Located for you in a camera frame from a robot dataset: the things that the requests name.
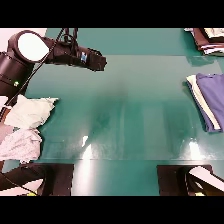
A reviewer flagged pale pink patterned garment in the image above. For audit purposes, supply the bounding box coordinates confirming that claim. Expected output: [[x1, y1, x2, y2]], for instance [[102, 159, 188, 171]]
[[0, 127, 43, 164]]

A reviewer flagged brown garment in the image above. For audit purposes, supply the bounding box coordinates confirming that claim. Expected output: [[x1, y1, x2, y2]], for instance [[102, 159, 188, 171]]
[[192, 28, 224, 52]]

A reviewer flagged white garment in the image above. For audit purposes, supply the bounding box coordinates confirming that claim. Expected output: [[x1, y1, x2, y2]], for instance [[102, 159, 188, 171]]
[[203, 28, 224, 40]]

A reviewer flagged pale green garment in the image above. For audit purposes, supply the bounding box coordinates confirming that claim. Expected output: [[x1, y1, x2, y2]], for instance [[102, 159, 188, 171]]
[[3, 94, 60, 130]]

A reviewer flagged black cable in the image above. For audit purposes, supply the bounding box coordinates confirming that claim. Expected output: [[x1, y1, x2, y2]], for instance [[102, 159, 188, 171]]
[[4, 28, 66, 107]]

